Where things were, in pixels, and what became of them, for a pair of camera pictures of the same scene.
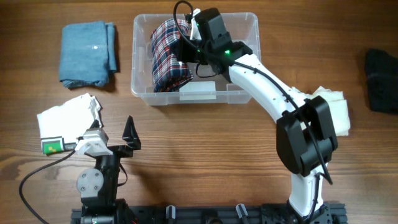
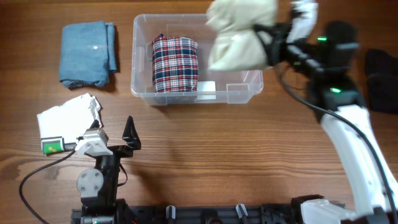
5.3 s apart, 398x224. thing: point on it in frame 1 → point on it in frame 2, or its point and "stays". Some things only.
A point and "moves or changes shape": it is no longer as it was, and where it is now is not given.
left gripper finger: (130, 134) stays
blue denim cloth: (88, 55) stays
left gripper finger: (95, 124) stays
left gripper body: (122, 151) stays
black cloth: (382, 68) stays
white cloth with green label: (60, 127) stays
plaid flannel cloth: (169, 73) moves or changes shape
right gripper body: (188, 51) → (283, 53)
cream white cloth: (337, 106) moves or changes shape
